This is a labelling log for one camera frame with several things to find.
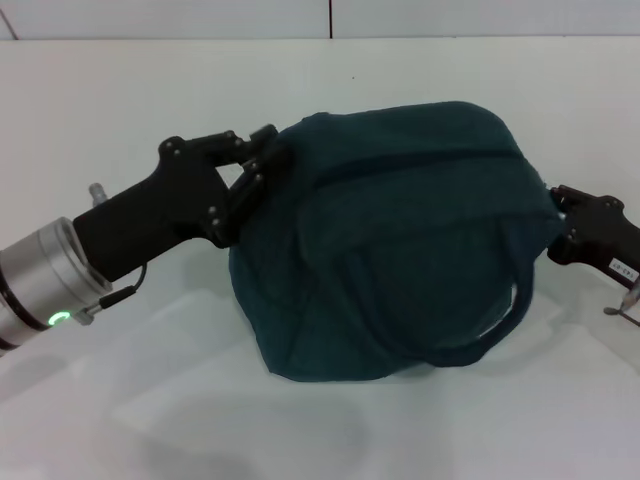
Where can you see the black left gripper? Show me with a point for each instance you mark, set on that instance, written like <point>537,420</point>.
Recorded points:
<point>160,210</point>

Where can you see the dark teal fabric bag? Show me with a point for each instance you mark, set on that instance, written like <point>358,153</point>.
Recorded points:
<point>400,250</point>

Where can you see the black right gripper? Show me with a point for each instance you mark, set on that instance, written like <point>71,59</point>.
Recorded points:
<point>605,235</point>

